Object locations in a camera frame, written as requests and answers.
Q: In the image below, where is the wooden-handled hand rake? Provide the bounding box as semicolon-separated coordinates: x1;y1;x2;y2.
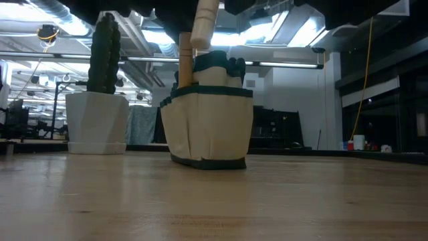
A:
190;0;221;50

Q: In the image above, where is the wooden handle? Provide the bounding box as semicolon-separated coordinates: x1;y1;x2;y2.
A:
178;31;194;88

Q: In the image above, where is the beige green-trimmed gardening bag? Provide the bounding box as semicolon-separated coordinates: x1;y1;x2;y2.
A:
159;50;254;171

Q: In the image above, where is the long ceiling light bar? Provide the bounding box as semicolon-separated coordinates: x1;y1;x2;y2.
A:
0;50;324;70

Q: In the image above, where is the tall green cactus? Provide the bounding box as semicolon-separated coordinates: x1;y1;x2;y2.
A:
86;12;122;94

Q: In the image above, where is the grey cloth cover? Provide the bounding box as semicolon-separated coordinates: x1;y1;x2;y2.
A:
125;105;161;145

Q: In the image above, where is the white faceted plant pot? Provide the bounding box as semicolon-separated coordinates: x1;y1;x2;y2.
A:
65;92;130;155

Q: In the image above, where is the white paper roll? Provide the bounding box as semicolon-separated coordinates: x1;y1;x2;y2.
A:
353;134;366;151

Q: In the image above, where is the silver ventilation duct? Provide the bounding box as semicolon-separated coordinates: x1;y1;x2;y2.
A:
270;9;344;48

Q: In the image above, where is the black ceiling cord reel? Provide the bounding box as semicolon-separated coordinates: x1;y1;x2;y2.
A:
36;23;60;43

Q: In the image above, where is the yellow hanging cable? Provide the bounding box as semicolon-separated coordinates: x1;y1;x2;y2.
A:
349;16;375;141

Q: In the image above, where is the black aluminium table frame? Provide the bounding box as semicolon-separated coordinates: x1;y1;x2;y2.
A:
0;140;428;165

